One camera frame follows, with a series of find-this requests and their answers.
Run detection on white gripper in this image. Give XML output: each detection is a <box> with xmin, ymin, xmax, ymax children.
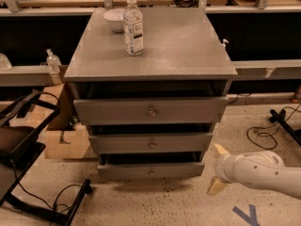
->
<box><xmin>207</xmin><ymin>143</ymin><xmax>242</xmax><ymax>196</ymax></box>

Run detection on grey bottom drawer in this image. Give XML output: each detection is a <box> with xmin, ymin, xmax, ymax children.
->
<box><xmin>97</xmin><ymin>162</ymin><xmax>205</xmax><ymax>180</ymax></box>

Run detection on grey drawer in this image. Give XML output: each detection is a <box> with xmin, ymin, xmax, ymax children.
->
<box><xmin>97</xmin><ymin>162</ymin><xmax>205</xmax><ymax>180</ymax></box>
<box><xmin>89</xmin><ymin>133</ymin><xmax>213</xmax><ymax>153</ymax></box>
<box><xmin>74</xmin><ymin>97</ymin><xmax>228</xmax><ymax>125</ymax></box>

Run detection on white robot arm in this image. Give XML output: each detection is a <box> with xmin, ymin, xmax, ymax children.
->
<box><xmin>207</xmin><ymin>143</ymin><xmax>301</xmax><ymax>200</ymax></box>

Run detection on grey middle drawer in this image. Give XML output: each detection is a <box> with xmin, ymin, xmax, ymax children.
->
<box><xmin>89</xmin><ymin>133</ymin><xmax>213</xmax><ymax>153</ymax></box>

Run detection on grey top drawer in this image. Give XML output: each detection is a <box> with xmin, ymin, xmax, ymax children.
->
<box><xmin>74</xmin><ymin>97</ymin><xmax>228</xmax><ymax>125</ymax></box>

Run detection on grey drawer cabinet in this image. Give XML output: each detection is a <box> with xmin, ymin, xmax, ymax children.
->
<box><xmin>65</xmin><ymin>8</ymin><xmax>236</xmax><ymax>166</ymax></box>

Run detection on black stand leg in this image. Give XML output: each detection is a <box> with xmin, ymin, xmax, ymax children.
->
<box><xmin>270</xmin><ymin>109</ymin><xmax>301</xmax><ymax>146</ymax></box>

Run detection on white pump dispenser top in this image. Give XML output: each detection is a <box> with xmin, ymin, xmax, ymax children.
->
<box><xmin>222</xmin><ymin>39</ymin><xmax>229</xmax><ymax>49</ymax></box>

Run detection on cardboard box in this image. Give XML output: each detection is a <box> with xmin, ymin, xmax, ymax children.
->
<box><xmin>29</xmin><ymin>65</ymin><xmax>98</xmax><ymax>160</ymax></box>

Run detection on clear plastic water bottle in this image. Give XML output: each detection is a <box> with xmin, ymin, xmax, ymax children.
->
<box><xmin>123</xmin><ymin>0</ymin><xmax>144</xmax><ymax>56</ymax></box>

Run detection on white bowl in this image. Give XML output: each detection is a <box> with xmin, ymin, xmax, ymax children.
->
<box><xmin>103</xmin><ymin>8</ymin><xmax>124</xmax><ymax>32</ymax></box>

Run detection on clear sanitizer pump bottle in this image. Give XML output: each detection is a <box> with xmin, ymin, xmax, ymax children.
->
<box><xmin>46</xmin><ymin>49</ymin><xmax>62</xmax><ymax>85</ymax></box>

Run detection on black floor cable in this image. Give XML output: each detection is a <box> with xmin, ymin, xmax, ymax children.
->
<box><xmin>246</xmin><ymin>101</ymin><xmax>301</xmax><ymax>151</ymax></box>

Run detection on black cart frame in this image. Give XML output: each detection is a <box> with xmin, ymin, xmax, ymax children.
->
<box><xmin>0</xmin><ymin>89</ymin><xmax>92</xmax><ymax>226</ymax></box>

